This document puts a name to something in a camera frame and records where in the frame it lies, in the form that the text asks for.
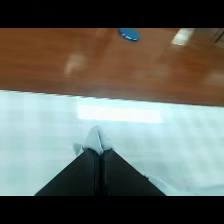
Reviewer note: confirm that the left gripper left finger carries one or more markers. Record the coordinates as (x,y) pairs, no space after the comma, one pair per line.
(76,178)

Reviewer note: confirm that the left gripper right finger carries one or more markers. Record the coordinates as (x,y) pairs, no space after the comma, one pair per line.
(126,180)

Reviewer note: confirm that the blue round object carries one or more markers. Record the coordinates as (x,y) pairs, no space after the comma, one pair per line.
(128,34)

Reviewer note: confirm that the light blue shirt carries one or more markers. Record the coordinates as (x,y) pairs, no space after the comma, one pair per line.
(94,141)

